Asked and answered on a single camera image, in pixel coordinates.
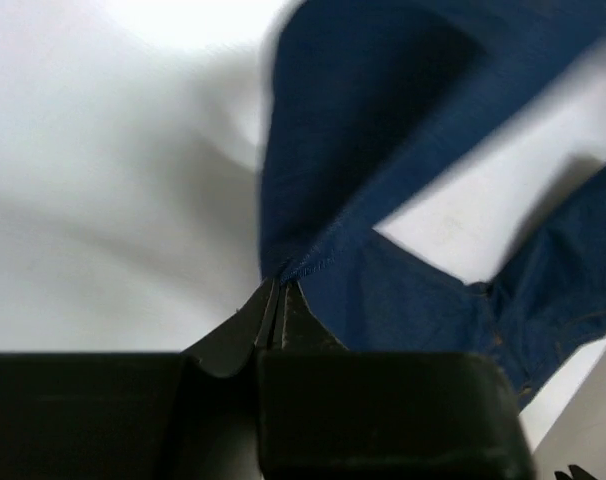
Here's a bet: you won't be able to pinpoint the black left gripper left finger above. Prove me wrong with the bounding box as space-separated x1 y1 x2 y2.
0 281 278 479

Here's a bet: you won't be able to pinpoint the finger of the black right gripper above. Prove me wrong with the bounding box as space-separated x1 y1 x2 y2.
553 458 600 480

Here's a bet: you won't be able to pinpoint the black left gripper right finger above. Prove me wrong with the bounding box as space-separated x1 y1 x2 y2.
256 284 536 479

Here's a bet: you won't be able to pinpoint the dark blue denim trousers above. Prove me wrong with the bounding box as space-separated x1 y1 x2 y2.
259 1 606 406

